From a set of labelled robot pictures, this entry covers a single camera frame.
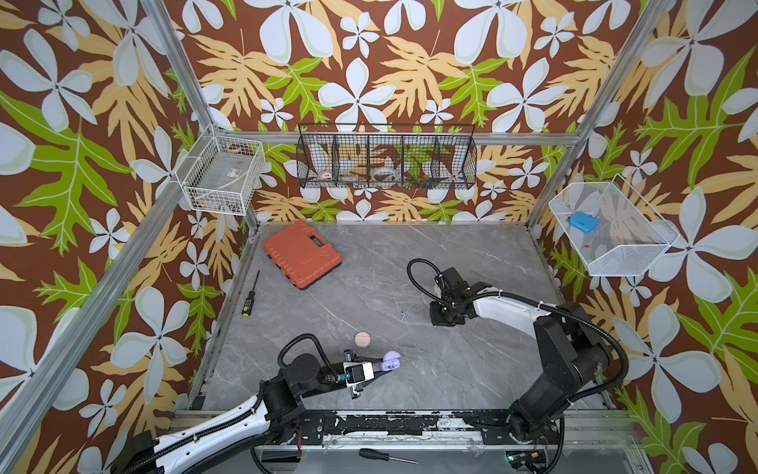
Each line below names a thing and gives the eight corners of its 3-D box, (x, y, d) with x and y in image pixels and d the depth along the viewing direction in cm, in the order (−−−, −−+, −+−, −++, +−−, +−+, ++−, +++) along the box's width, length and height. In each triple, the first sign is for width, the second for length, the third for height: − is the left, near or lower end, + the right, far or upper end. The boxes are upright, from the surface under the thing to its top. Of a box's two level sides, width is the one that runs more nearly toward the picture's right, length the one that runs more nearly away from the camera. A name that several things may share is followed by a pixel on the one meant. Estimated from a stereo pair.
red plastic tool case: (263, 253, 113) (259, 244, 109) (303, 228, 121) (301, 219, 117) (302, 293, 101) (299, 285, 97) (344, 262, 110) (343, 254, 106)
